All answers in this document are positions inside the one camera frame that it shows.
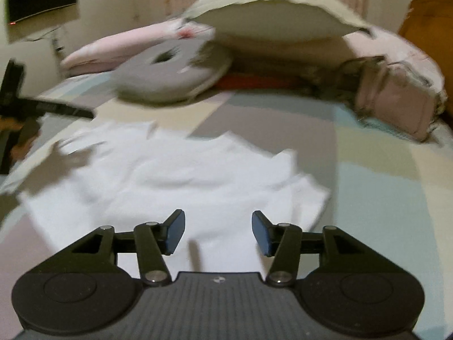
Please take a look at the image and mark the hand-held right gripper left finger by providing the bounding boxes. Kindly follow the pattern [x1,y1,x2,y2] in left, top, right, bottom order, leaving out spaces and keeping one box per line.
[72,209,186,287]

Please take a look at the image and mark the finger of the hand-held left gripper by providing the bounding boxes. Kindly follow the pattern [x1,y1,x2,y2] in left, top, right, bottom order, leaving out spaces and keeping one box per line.
[35,100,95,119]

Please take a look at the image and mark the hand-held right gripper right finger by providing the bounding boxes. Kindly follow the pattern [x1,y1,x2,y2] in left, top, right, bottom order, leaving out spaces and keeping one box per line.
[252,211,376,287]

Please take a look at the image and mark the white printed long-sleeve shirt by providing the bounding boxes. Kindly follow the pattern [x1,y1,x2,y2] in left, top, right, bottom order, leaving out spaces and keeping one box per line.
[0,120,331,273]

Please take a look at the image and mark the person's left hand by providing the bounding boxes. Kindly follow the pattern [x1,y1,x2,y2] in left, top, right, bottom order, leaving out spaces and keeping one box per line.
[0,118,36,163]

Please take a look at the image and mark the pink floral quilt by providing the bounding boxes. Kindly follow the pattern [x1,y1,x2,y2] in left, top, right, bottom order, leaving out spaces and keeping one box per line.
[60,19,216,77]

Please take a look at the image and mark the grey round cushion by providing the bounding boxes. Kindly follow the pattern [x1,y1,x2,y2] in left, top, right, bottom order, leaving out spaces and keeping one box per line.
[111,39,234,104]

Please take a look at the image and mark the red cloth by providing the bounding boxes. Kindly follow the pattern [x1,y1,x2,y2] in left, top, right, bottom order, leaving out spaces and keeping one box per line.
[214,71,308,91]

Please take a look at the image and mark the patterned brown scarf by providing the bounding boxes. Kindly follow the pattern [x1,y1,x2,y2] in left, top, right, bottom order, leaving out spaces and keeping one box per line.
[308,56,386,100]

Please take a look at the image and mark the beige pillow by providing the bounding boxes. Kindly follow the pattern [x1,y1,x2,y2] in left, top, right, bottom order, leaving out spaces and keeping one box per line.
[212,32,354,75]

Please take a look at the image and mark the pink handbag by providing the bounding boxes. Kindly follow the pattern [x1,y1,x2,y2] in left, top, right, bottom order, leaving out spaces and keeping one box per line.
[354,57,441,142]

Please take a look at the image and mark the cream pillow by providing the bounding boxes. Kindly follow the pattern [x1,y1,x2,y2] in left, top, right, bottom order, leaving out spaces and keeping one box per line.
[177,0,376,48]

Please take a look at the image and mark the pink floral pillow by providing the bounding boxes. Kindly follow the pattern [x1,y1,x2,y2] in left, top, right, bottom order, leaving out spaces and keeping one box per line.
[343,26,448,114]

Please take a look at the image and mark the wooden headboard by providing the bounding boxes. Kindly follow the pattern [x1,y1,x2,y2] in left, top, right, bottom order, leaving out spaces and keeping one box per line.
[398,0,453,61]

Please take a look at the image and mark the television power cable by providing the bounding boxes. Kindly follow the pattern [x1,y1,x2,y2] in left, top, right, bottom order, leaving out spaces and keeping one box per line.
[26,25,68,77]

